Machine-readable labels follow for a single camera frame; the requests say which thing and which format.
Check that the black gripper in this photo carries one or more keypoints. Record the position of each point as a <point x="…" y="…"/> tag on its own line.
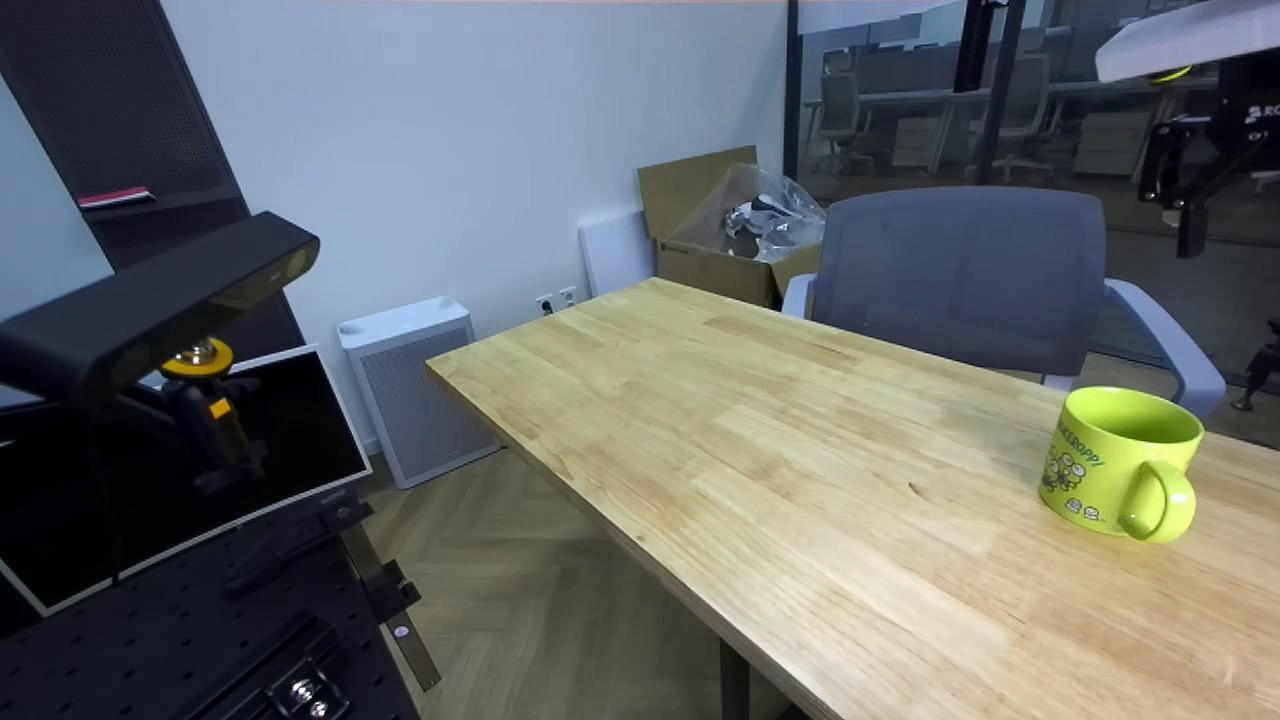
<point x="1244" y="122"/>

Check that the green ceramic mug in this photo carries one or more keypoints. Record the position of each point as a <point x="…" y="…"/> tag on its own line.
<point x="1104" y="464"/>

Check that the grey office chair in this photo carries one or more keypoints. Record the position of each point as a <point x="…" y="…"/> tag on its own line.
<point x="961" y="280"/>

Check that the clear plastic bag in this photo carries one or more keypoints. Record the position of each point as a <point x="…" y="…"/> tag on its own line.
<point x="765" y="221"/>

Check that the brown cardboard box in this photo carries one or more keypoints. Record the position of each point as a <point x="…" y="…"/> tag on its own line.
<point x="680" y="203"/>

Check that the white leaning board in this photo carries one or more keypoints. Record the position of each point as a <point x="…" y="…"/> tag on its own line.
<point x="618" y="251"/>

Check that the black table leg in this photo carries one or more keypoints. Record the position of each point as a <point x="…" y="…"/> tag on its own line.
<point x="733" y="684"/>

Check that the white air purifier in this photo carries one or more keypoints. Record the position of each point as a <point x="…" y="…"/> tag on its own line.
<point x="412" y="384"/>

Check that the yellow knob clamp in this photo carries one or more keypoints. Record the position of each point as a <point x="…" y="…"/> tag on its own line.
<point x="197" y="357"/>

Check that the black perforated breadboard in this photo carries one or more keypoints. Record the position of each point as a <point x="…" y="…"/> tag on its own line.
<point x="104" y="666"/>

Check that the white wall outlet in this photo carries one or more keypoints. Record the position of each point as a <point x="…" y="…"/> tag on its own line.
<point x="562" y="297"/>

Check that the metal bracket strip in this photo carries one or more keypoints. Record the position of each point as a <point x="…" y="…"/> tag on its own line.
<point x="393" y="614"/>

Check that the black screen white frame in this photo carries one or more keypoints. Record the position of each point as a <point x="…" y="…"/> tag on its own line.
<point x="302" y="427"/>

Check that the black stereo camera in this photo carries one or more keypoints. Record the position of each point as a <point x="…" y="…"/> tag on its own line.
<point x="145" y="304"/>

